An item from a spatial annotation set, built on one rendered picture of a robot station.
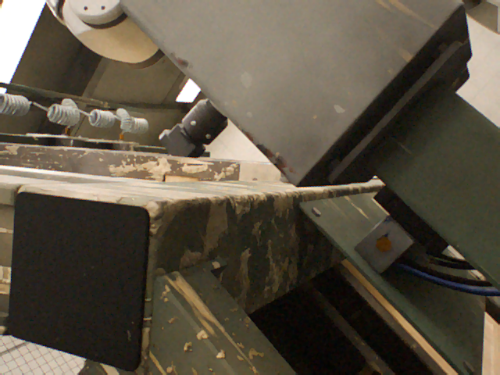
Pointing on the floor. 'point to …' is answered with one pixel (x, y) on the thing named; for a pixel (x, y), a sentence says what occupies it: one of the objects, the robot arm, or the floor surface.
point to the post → (448, 173)
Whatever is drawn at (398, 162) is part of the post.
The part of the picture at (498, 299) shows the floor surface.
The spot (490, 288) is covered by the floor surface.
